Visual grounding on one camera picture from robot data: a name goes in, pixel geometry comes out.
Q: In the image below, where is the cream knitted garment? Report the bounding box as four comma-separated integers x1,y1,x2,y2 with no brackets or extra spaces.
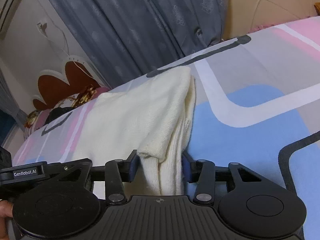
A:
73,66,196,195

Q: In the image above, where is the person's left hand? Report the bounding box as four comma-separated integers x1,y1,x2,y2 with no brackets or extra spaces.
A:
0,200,13,218

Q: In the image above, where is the pink floral pillow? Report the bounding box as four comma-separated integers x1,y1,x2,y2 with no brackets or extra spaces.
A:
23,86,110,141

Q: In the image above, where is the patterned pastel bed sheet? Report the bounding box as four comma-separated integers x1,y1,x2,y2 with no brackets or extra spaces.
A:
11,15,320,240

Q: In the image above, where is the white air conditioner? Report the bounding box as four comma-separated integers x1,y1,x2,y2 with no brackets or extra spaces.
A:
0,0,21,40

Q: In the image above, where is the red flower wall decoration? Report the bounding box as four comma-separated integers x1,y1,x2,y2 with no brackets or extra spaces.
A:
32,56,103,111

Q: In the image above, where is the white wall cable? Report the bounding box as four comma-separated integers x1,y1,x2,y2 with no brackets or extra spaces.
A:
37,17,101,86

